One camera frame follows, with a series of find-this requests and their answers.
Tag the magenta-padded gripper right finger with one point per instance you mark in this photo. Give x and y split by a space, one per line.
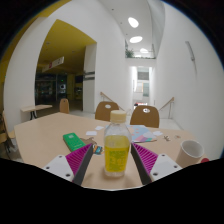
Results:
146 159

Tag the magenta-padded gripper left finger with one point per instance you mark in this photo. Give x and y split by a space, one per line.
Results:
79 159

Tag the clear bottle with yellow drink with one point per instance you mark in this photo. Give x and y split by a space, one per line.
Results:
117 153

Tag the green box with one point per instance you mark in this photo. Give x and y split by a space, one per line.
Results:
73 141

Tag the small colourful card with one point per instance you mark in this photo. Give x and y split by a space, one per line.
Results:
98 149

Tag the white paper card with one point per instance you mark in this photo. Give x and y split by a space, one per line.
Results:
99 127
91 133
157 133

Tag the cream ceramic mug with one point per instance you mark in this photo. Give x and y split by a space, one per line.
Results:
186 155

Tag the wooden chair with oval hole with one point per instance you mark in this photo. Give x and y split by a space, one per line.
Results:
64 106
101 113
145 118

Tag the wooden stair handrail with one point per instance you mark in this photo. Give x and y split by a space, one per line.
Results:
108 98
168 102

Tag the wooden side table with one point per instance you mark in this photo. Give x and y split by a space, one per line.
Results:
35 107

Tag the white hanging sign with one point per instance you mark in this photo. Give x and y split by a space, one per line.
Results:
53 64

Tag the green potted plant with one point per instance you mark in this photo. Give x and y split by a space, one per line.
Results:
129 53

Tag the group of round ceiling lights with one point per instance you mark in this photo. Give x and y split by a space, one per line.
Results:
133 22

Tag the long grey wall lamp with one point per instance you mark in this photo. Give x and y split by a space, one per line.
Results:
190 50

